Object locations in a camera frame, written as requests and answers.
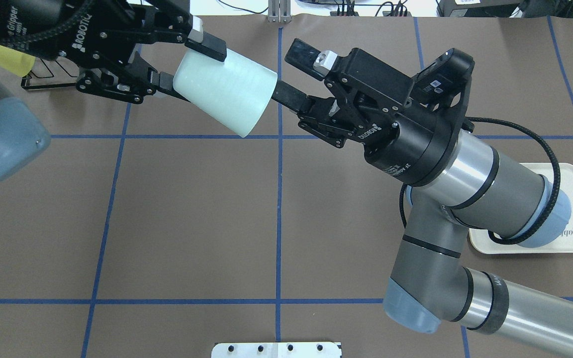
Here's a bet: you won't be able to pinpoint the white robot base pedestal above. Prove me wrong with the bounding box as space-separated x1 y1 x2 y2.
211 342 343 358

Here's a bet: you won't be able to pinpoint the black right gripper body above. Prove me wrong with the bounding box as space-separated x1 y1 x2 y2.
297 48 466 186

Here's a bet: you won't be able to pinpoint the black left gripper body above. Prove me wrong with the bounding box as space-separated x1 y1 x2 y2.
28 0 191 104

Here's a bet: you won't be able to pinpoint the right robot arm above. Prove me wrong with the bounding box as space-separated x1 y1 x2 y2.
272 38 573 358

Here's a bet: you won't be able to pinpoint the light green cup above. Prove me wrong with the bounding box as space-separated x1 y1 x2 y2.
173 49 278 138

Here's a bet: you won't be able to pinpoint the cream rabbit tray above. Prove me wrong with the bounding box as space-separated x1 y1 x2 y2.
469 163 573 255

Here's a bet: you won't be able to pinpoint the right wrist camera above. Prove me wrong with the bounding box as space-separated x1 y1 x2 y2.
410 48 475 104

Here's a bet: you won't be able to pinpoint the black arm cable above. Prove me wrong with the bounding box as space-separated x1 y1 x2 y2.
398 117 563 247

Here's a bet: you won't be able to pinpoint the yellow cup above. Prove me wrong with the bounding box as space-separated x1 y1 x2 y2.
0 45 36 78

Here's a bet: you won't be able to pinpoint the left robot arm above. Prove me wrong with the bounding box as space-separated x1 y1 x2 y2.
0 0 227 182

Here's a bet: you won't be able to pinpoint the blue tape grid lines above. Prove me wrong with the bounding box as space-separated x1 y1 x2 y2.
0 15 573 358

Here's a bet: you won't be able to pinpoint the black wire cup rack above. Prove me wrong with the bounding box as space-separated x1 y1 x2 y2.
20 57 80 91

